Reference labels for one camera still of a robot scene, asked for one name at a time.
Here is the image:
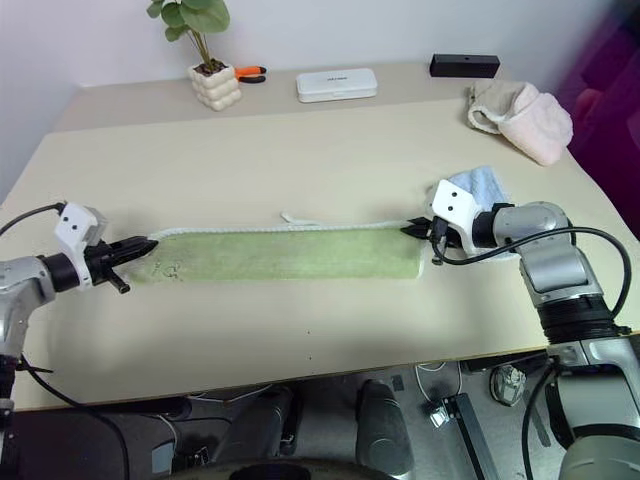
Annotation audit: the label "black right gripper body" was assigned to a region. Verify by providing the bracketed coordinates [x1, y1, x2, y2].
[422, 216, 462, 266]

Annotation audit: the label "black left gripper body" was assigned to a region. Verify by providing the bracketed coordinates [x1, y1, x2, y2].
[84, 239, 133, 296]

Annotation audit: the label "green towel with white edge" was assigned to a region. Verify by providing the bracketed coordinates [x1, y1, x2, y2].
[122, 209, 427, 287]

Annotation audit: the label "light blue towel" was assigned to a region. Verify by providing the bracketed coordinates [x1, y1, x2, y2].
[425, 164, 517, 264]

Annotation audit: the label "beige crumpled towel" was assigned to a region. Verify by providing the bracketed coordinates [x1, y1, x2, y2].
[466, 81, 540, 137]

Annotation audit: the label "pink crumpled towel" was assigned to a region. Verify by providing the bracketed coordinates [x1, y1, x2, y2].
[498, 91, 575, 168]

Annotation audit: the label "white flat plastic case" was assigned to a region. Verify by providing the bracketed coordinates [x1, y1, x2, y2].
[294, 67, 379, 105]

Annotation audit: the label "grey round metal object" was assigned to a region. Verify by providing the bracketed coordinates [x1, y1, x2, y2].
[488, 363, 527, 407]

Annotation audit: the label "black rectangular box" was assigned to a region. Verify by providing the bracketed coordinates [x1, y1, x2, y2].
[428, 52, 502, 79]

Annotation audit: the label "green plant in white pot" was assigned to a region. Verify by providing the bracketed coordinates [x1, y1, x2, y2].
[146, 0, 244, 113]

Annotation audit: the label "black metal bar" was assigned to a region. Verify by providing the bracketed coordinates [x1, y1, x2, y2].
[438, 392, 502, 480]

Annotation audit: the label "dark grey rounded shape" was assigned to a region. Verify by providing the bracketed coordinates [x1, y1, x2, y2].
[219, 383, 302, 467]
[356, 378, 417, 477]

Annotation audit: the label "orange and black pliers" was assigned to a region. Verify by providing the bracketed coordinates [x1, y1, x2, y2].
[233, 64, 269, 85]

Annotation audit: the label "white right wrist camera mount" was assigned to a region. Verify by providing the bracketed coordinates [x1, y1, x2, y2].
[429, 179, 482, 257]

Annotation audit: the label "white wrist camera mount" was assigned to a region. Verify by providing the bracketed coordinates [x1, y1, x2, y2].
[53, 201, 109, 291]
[429, 179, 482, 257]

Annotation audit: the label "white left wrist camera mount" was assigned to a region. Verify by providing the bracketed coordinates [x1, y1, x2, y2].
[53, 201, 109, 291]

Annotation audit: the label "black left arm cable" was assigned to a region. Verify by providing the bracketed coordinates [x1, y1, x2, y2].
[0, 201, 69, 237]

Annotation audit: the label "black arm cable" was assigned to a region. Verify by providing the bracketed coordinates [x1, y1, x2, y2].
[429, 219, 633, 337]
[0, 201, 69, 237]

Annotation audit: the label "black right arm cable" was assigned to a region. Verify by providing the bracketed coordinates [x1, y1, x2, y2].
[429, 219, 633, 337]

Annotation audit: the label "thin white cable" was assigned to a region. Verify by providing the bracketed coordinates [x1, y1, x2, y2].
[414, 361, 464, 402]

